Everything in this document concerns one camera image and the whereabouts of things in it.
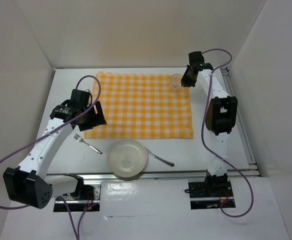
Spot aluminium rail frame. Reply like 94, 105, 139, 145
37, 68, 259, 179

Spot purple cable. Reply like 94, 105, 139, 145
201, 48, 255, 218
0, 75, 102, 240

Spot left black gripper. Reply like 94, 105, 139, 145
77, 100, 106, 132

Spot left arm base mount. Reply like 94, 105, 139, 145
62, 181, 101, 213

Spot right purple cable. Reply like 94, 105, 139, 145
201, 48, 255, 218

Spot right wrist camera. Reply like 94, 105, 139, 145
188, 51, 205, 66

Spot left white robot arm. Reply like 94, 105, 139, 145
3, 101, 106, 209

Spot silver spoon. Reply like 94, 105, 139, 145
145, 147, 175, 167

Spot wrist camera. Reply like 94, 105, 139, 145
70, 89, 92, 108
188, 51, 205, 66

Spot clear plastic cup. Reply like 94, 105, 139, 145
170, 73, 183, 91

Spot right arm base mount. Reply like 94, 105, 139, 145
184, 181, 236, 210

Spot yellow white checkered cloth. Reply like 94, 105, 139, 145
84, 71, 193, 139

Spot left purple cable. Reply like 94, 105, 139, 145
0, 75, 102, 240

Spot cream round plate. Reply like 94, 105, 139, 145
107, 139, 147, 178

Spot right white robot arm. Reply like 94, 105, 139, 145
181, 61, 238, 196

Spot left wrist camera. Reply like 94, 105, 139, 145
70, 89, 92, 108

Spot silver fork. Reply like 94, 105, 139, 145
72, 133, 103, 155

